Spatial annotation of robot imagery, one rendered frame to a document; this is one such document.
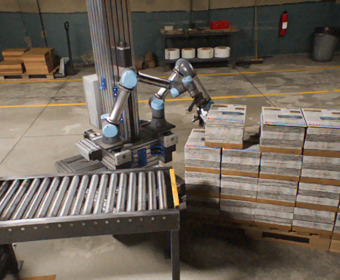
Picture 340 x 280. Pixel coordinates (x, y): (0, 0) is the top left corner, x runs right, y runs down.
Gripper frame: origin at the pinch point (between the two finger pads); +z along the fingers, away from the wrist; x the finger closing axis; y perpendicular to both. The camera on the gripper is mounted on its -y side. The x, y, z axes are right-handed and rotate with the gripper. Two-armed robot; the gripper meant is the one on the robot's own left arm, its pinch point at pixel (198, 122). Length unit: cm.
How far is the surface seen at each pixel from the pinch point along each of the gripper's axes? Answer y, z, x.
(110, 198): -5, 120, -31
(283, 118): 21, 30, 69
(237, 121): 21, 41, 37
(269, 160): -9, 41, 62
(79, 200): -6, 126, -48
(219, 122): 19, 42, 25
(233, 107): 20.8, 11.2, 31.3
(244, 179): -27, 43, 46
